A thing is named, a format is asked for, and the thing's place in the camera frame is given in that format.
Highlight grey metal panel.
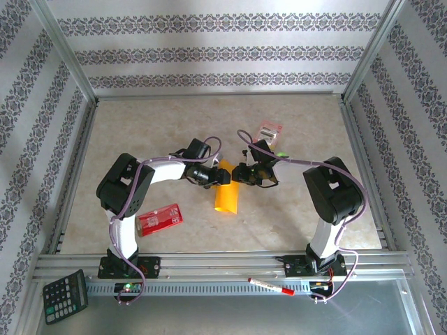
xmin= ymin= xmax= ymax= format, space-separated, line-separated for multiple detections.
xmin=20 ymin=278 xmax=430 ymax=335

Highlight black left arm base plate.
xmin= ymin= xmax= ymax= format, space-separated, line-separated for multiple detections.
xmin=97 ymin=255 xmax=162 ymax=280

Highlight aluminium frame post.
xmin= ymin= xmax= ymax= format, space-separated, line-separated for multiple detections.
xmin=341 ymin=0 xmax=408 ymax=104
xmin=30 ymin=0 xmax=98 ymax=105

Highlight wide aluminium frame rail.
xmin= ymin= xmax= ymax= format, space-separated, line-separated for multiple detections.
xmin=33 ymin=251 xmax=415 ymax=281

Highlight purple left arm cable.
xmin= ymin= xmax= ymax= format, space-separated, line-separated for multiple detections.
xmin=110 ymin=135 xmax=224 ymax=306

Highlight circuit board with green light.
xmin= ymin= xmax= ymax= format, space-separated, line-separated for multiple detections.
xmin=114 ymin=281 xmax=145 ymax=295

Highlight red white marker pen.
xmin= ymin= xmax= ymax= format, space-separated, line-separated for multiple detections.
xmin=247 ymin=277 xmax=296 ymax=297

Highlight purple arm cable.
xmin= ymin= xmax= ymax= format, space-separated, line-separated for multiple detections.
xmin=236 ymin=128 xmax=368 ymax=304
xmin=110 ymin=135 xmax=224 ymax=306

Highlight black calculator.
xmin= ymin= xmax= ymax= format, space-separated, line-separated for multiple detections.
xmin=42 ymin=269 xmax=89 ymax=325

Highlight grey slotted cable duct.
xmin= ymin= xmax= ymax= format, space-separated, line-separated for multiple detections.
xmin=85 ymin=281 xmax=315 ymax=297

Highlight battery blister pack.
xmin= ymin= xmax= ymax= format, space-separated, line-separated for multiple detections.
xmin=256 ymin=119 xmax=284 ymax=148

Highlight orange paper sheet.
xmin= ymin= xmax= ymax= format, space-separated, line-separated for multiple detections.
xmin=213 ymin=158 xmax=241 ymax=214

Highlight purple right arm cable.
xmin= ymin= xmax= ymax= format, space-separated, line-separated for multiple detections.
xmin=236 ymin=128 xmax=368 ymax=304

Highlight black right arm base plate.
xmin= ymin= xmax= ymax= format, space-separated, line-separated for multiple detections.
xmin=283 ymin=254 xmax=349 ymax=279

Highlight red cardboard box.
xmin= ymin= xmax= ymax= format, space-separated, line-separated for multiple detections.
xmin=135 ymin=203 xmax=184 ymax=239

